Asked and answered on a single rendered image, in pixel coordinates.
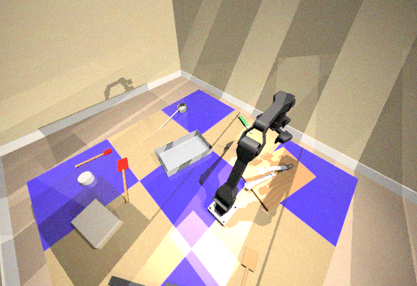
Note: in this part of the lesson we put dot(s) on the light orange flat square board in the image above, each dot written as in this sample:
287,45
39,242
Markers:
278,188

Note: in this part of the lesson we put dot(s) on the grey saucepan with long handle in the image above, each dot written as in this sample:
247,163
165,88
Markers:
182,107

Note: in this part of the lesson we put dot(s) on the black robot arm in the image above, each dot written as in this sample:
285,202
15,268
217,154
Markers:
249,148

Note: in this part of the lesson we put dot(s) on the red spatula with wooden handle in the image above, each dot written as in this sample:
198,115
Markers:
121,166

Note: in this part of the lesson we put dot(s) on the black flat bar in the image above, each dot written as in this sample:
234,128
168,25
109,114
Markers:
116,281

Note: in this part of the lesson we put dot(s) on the white short cylinder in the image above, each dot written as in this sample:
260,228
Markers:
86,178

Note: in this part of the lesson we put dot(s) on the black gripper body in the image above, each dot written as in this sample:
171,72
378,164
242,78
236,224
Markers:
284,136

